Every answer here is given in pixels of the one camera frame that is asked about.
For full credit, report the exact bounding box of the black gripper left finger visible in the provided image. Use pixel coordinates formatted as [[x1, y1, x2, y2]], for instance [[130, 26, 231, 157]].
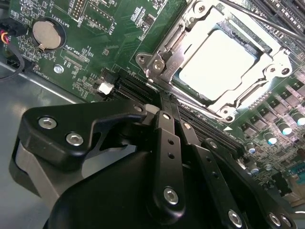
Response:
[[20, 92, 187, 217]]

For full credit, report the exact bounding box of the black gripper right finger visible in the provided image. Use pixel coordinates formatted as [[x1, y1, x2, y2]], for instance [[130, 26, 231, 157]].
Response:
[[171, 94, 296, 229]]

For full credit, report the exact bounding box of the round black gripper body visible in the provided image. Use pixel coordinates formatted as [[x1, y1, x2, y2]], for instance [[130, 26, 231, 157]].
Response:
[[49, 149, 225, 229]]

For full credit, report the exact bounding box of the silver CPU green edge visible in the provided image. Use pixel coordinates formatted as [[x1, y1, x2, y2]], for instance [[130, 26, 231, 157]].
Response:
[[175, 28, 265, 101]]

